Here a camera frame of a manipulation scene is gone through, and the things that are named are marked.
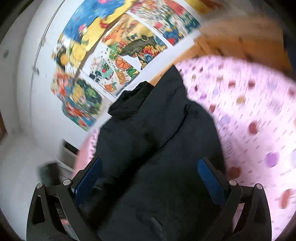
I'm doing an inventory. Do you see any black hill landscape drawing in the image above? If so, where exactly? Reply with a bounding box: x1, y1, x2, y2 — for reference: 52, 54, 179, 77
101, 14, 167, 69

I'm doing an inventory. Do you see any blue sea yellow beach painting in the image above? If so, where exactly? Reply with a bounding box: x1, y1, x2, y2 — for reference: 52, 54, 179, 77
52, 1, 135, 70

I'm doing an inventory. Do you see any blond anime character drawing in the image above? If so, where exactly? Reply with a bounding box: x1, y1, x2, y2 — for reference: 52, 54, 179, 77
51, 69, 103, 131

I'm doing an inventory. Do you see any wooden bed frame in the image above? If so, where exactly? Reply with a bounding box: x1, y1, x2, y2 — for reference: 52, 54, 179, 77
150, 15, 293, 85

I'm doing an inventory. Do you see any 2024 dragon drawing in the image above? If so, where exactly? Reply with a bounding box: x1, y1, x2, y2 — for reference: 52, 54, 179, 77
130, 1, 200, 45

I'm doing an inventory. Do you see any grey wall panel box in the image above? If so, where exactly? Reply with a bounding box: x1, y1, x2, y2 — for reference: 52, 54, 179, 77
59, 139, 79, 170

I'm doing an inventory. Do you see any large black coat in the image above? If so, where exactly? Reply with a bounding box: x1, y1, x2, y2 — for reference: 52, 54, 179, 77
80, 67, 225, 240

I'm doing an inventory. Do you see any orange fruit teapot drawing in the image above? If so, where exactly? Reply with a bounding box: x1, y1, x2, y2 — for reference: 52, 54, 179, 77
82, 43, 139, 96

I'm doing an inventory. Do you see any pink patterned bed quilt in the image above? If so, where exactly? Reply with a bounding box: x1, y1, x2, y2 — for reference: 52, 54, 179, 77
73, 55, 296, 240

